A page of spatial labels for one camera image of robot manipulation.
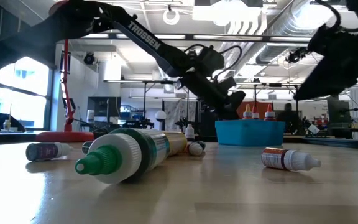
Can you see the large window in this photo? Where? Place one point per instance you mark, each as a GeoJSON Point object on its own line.
{"type": "Point", "coordinates": [23, 93]}

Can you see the white patterned curtain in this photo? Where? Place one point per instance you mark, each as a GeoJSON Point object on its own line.
{"type": "Point", "coordinates": [174, 109]}

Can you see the small green food coloring bottle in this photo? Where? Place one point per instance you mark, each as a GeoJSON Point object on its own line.
{"type": "Point", "coordinates": [86, 147]}

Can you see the small purple food coloring bottle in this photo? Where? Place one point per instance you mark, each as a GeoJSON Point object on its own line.
{"type": "Point", "coordinates": [45, 152]}

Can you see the white globe lamp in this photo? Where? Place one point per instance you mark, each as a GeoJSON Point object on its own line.
{"type": "Point", "coordinates": [160, 115]}

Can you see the black beam with light strips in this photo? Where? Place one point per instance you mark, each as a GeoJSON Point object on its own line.
{"type": "Point", "coordinates": [228, 38]}

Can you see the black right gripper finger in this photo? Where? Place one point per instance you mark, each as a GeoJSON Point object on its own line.
{"type": "Point", "coordinates": [331, 82]}

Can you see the black ceiling speaker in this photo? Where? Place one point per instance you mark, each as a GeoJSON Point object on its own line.
{"type": "Point", "coordinates": [89, 58]}

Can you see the large yellow food coloring bottle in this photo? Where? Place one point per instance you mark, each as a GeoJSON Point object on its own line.
{"type": "Point", "coordinates": [177, 142]}

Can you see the small clear bottle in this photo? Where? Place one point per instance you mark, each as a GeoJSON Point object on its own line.
{"type": "Point", "coordinates": [7, 125]}

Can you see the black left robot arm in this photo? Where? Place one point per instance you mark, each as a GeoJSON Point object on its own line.
{"type": "Point", "coordinates": [145, 39]}

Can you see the person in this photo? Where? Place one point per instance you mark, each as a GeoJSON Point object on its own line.
{"type": "Point", "coordinates": [288, 116]}

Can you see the blue plastic bin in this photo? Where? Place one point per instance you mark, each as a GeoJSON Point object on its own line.
{"type": "Point", "coordinates": [250, 133]}

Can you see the small blue food coloring bottle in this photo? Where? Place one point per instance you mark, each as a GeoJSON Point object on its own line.
{"type": "Point", "coordinates": [202, 144]}

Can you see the dark monitor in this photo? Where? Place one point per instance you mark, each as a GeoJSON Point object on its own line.
{"type": "Point", "coordinates": [337, 110]}

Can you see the red desk lamp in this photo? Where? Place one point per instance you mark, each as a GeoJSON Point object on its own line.
{"type": "Point", "coordinates": [64, 137]}

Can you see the black ceiling spotlight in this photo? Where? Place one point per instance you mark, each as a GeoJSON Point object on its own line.
{"type": "Point", "coordinates": [295, 56]}

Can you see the black robot arms on bench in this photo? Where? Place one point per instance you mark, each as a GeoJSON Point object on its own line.
{"type": "Point", "coordinates": [138, 124]}

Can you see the large green food coloring bottle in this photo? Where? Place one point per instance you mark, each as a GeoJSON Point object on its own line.
{"type": "Point", "coordinates": [129, 155]}

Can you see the black gantry frame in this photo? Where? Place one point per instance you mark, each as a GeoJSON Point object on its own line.
{"type": "Point", "coordinates": [275, 84]}
{"type": "Point", "coordinates": [154, 82]}

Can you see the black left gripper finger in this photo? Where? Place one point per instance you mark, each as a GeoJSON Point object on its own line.
{"type": "Point", "coordinates": [232, 107]}

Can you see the white bottle red label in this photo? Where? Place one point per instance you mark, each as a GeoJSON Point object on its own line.
{"type": "Point", "coordinates": [286, 159]}

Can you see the silver ceiling duct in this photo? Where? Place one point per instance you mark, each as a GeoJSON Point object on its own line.
{"type": "Point", "coordinates": [284, 25]}

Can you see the black monitor cabinet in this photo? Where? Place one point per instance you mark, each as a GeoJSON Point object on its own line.
{"type": "Point", "coordinates": [104, 107]}

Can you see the small black food coloring bottle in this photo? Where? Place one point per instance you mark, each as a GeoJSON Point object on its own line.
{"type": "Point", "coordinates": [190, 130]}

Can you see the large orange food coloring bottle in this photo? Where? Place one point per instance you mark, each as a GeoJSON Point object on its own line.
{"type": "Point", "coordinates": [247, 113]}

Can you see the large red food coloring bottle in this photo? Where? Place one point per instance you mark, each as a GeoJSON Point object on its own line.
{"type": "Point", "coordinates": [255, 114]}

